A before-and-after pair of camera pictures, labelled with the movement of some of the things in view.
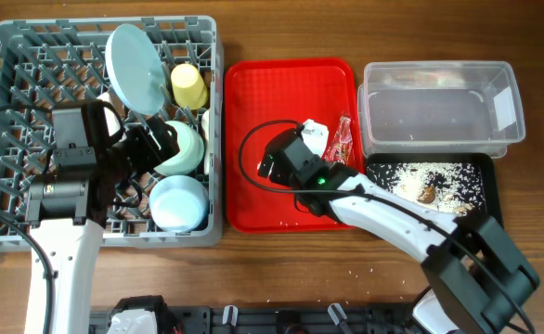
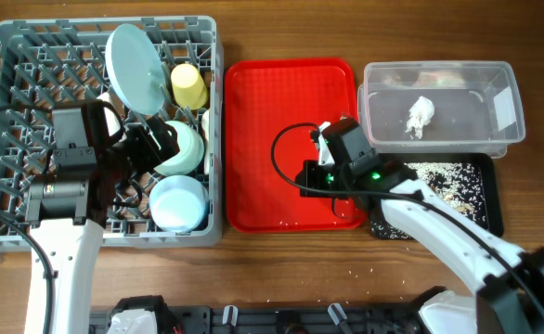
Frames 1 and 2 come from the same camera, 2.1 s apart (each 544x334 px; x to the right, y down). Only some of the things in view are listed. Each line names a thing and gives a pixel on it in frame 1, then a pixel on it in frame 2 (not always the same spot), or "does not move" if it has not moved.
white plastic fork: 205,124 does not move
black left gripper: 151,155 does not move
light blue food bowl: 178,204 does not move
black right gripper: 277,176 to 308,186
